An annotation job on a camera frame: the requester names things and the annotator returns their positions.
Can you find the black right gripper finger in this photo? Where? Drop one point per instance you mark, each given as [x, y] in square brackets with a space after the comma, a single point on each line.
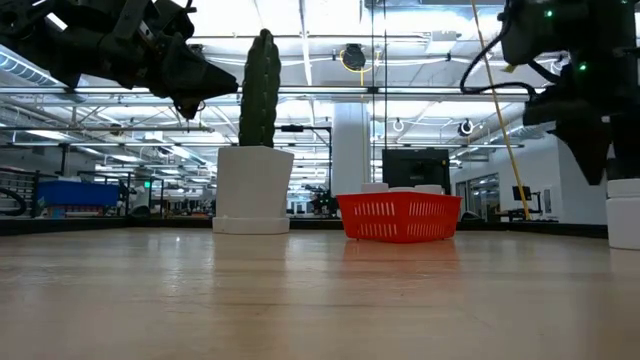
[627, 147]
[587, 145]

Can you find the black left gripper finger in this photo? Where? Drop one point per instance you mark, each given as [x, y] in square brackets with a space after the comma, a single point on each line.
[191, 107]
[192, 75]

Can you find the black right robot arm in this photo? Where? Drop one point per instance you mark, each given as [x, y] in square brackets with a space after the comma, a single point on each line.
[530, 30]

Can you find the white building column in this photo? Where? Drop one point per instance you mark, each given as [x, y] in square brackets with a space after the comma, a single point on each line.
[350, 165]

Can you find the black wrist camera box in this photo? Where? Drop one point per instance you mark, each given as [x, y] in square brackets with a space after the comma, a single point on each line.
[172, 17]
[542, 112]

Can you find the blue covered cart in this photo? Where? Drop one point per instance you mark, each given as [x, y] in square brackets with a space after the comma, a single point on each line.
[75, 194]

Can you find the small monitor on stand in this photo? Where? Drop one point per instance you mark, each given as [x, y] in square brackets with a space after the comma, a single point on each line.
[522, 192]

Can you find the white plant pot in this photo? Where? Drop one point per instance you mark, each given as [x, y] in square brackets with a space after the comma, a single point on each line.
[252, 180]

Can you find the red plastic basket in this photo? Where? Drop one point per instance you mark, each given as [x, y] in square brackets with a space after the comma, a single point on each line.
[345, 212]

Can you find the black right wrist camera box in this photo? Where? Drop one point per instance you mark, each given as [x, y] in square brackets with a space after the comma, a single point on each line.
[542, 112]

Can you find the green cactus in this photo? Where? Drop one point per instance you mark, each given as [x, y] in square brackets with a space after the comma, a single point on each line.
[260, 90]

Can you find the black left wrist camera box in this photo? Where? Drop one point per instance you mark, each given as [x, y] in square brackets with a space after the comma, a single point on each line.
[172, 17]

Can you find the black gantry frame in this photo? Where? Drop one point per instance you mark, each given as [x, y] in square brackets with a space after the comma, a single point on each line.
[292, 128]

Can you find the black aluminium rig frame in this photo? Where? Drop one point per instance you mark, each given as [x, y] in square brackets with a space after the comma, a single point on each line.
[150, 226]

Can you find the white pot saucer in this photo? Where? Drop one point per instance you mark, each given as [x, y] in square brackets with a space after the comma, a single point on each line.
[250, 226]

